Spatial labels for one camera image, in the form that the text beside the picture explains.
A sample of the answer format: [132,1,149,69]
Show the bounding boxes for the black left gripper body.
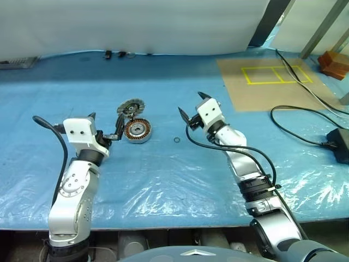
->
[94,130,112,150]

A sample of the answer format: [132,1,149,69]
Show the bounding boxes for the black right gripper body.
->
[189,113,204,132]

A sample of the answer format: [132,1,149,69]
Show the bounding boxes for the motor with copper coils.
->
[125,120,152,145]

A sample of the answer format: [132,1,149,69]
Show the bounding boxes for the silver motor cover disc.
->
[116,99,146,119]

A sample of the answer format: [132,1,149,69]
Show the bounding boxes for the blue plastic table sheet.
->
[0,45,349,233]

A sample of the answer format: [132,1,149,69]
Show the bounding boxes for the brown cardboard sheet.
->
[216,57,340,112]

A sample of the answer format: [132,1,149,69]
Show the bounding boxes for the dark upright panel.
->
[248,0,297,47]

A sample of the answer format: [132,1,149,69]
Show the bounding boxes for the white backdrop sheet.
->
[0,0,273,63]

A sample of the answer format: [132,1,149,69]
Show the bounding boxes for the grey rounded shape under table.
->
[200,231,230,247]
[117,231,148,253]

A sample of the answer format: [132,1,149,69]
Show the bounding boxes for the grey robot torso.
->
[117,239,349,262]

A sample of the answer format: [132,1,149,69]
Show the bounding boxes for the brown wooden block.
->
[317,50,349,81]

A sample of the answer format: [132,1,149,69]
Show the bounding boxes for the black power adapter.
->
[326,127,349,165]

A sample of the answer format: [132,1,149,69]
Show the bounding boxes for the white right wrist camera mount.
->
[196,98,226,129]

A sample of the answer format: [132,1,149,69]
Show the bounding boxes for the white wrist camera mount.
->
[63,117,110,158]
[196,98,226,129]

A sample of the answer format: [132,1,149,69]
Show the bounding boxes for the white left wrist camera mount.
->
[63,117,110,158]

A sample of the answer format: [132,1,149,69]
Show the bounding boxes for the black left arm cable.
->
[32,115,69,208]

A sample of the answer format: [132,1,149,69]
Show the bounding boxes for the black power adapter cable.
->
[270,105,332,148]

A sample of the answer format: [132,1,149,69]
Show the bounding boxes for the thin black cable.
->
[275,48,349,117]

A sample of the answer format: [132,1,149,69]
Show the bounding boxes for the thin grey cable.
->
[278,51,349,118]

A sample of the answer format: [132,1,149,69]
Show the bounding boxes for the grey metal frame post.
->
[330,26,349,55]
[300,0,348,59]

